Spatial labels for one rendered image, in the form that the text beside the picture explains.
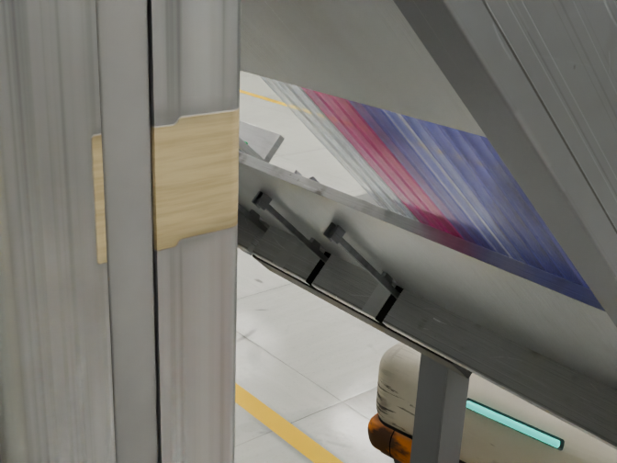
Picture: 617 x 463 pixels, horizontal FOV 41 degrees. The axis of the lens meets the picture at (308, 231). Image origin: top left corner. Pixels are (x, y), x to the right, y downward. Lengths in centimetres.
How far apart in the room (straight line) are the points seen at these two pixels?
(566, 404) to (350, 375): 142
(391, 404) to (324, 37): 133
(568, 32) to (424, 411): 112
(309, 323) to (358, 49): 199
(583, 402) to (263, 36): 42
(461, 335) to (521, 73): 56
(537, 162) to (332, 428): 166
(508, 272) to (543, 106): 31
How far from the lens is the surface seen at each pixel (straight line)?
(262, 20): 42
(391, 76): 38
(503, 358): 76
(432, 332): 80
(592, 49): 27
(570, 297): 54
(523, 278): 56
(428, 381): 131
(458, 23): 22
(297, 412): 195
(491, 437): 156
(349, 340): 227
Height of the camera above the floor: 105
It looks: 20 degrees down
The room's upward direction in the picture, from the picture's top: 3 degrees clockwise
